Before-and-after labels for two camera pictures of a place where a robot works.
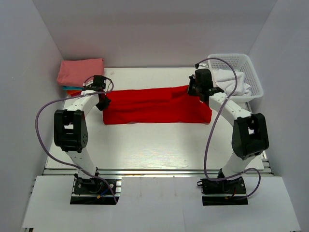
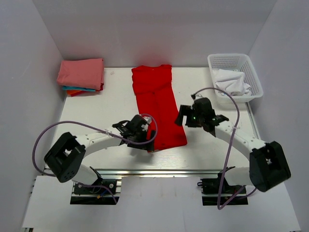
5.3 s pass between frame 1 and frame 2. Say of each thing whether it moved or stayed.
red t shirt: moved
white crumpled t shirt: stayed
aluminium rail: stayed
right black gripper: moved
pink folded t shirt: stayed
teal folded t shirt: stayed
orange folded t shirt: stayed
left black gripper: moved
